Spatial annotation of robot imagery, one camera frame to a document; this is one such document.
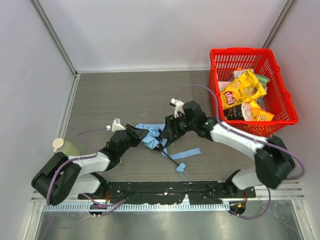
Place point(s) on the light blue folding umbrella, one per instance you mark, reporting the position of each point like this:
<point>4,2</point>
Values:
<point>153,142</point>

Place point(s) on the green snack packet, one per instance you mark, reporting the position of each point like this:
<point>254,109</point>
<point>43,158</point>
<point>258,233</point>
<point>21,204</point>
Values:
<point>264,80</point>

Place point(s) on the green bottle beige cap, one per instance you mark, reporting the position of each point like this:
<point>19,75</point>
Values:
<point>64,146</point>

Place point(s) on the yellow orange snack bag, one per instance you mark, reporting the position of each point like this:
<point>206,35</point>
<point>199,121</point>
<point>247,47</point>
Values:
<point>251,111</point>

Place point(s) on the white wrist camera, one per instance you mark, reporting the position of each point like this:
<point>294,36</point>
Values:
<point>177,105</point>
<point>115,126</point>

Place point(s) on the yellow Lays chip bag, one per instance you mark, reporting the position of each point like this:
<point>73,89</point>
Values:
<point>244,89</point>

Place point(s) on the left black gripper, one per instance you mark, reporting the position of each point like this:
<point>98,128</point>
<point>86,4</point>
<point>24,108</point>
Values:
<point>133,133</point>

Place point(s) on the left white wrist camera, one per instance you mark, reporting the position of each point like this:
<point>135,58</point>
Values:
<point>115,126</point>

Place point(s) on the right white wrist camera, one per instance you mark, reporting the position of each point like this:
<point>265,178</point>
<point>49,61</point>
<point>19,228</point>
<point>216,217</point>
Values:
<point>177,105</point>

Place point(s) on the white red snack packet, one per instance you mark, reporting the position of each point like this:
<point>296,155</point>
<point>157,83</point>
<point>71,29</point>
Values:
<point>222,85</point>

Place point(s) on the red plastic shopping basket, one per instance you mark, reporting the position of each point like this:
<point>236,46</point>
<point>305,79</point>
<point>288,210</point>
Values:
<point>278,100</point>

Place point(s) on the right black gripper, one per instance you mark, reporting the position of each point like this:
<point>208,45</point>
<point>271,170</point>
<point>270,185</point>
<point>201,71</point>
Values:
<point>169,129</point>

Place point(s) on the aluminium front rail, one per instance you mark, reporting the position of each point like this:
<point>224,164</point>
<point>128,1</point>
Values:
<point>185,206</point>

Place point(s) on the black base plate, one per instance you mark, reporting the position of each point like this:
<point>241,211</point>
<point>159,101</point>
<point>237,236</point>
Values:
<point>169,192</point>

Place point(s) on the black snack bag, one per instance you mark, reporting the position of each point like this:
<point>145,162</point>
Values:
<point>235,113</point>

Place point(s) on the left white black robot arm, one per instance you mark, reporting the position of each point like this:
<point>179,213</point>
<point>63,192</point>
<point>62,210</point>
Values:
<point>64,176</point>

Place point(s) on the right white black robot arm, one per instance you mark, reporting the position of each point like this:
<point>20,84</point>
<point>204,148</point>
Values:
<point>273,163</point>

